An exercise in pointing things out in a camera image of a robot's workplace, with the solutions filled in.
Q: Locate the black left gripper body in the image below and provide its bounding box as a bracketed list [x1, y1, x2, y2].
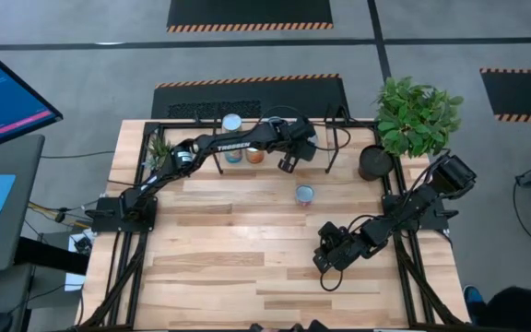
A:
[283, 120, 307, 160]

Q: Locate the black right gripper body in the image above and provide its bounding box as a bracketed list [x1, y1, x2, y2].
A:
[320, 222, 372, 271]

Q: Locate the teal corn can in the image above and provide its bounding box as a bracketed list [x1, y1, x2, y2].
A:
[294, 184, 316, 208]

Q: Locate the black hazard-striped floor mat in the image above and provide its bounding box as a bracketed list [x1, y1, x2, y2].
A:
[150, 73, 350, 121]
[479, 67, 531, 125]
[166, 0, 335, 33]

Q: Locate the silver-topped tin can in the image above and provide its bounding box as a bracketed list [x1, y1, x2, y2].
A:
[221, 113, 243, 134]

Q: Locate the leafy green plant in pot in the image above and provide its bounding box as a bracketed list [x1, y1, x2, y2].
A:
[357, 76, 465, 182]

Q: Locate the succulent in black pot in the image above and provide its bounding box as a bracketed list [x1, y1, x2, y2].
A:
[141, 134, 177, 172]

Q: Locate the white box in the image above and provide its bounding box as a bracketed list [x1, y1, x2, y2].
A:
[65, 229, 95, 292]

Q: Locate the black desk leg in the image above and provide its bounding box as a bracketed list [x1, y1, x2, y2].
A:
[14, 236, 90, 277]

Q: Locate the monitor with blue screen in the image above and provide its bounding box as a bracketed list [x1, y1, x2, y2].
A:
[0, 35, 64, 157]

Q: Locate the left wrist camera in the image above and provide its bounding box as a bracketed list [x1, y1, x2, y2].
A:
[277, 154, 300, 174]

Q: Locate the black floor cable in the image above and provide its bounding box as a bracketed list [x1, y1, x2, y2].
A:
[39, 149, 117, 160]

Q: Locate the yellow cable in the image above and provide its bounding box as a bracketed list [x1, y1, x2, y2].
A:
[28, 200, 91, 230]

